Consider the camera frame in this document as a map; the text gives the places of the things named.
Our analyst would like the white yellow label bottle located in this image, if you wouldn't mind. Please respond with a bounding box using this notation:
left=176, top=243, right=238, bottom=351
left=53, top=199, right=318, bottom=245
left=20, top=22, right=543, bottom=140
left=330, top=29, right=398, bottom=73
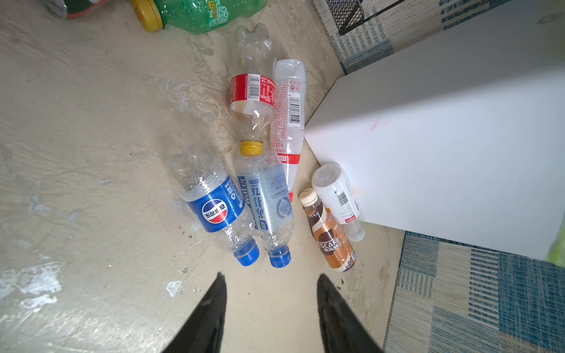
left=311, top=163, right=366, bottom=242

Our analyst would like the brown tea bottle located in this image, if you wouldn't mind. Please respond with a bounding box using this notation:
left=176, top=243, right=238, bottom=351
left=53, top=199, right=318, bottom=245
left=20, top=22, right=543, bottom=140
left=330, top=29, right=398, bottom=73
left=299, top=188, right=356, bottom=272

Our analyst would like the black wire mesh shelf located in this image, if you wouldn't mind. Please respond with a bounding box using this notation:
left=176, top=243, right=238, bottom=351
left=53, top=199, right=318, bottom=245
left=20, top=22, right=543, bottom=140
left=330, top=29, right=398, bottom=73
left=326, top=0, right=406, bottom=36

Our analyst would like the pepsi label clear bottle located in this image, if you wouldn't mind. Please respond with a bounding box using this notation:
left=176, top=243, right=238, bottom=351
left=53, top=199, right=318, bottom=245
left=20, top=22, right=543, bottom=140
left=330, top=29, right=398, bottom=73
left=167, top=144, right=260, bottom=266

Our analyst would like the green bottle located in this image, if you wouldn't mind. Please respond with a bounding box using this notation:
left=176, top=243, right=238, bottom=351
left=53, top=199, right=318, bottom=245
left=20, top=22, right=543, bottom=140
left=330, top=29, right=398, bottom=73
left=132, top=0, right=266, bottom=35

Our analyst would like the qoo red label bottle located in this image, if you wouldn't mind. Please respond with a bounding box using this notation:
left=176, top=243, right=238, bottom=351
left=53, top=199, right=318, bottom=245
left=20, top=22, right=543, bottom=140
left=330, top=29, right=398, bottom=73
left=44, top=0, right=108, bottom=19

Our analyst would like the clear bottle red cap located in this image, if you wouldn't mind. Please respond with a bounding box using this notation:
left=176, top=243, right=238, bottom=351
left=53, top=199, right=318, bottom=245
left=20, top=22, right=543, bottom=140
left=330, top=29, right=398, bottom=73
left=270, top=59, right=307, bottom=199

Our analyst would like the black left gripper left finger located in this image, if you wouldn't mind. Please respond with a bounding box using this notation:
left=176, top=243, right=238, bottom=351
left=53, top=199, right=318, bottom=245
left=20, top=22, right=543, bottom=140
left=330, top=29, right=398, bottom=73
left=163, top=272, right=227, bottom=353

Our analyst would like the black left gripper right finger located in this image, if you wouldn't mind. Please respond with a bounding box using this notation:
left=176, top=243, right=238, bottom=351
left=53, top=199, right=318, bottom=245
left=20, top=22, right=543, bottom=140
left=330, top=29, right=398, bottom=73
left=316, top=274, right=383, bottom=353

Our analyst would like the white bin with green liner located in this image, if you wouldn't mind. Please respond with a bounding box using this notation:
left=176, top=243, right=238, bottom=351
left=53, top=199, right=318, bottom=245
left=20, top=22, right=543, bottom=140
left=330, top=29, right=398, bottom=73
left=306, top=1, right=564, bottom=260

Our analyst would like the light blue label bottle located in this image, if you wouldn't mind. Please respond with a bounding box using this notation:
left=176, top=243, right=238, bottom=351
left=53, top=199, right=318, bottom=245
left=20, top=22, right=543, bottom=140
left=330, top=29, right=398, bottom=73
left=234, top=150, right=295, bottom=269

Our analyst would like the small red label bottle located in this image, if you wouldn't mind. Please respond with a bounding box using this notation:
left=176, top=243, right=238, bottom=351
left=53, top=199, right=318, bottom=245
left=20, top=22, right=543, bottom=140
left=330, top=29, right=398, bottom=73
left=230, top=23, right=276, bottom=157

